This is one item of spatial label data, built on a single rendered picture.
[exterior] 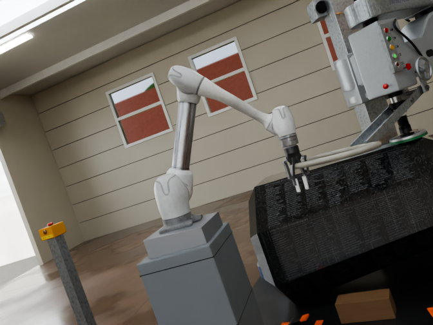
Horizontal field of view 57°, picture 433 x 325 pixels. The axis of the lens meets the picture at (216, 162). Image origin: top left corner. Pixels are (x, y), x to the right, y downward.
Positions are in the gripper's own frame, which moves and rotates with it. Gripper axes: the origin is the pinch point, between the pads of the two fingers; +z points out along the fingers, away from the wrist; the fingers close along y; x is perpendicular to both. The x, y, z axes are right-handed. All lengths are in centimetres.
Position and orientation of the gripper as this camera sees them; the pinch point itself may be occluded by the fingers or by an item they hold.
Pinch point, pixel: (301, 184)
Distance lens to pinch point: 209.2
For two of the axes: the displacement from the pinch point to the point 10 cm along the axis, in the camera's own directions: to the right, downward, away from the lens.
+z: 2.7, 9.6, 0.0
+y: 9.3, -2.6, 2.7
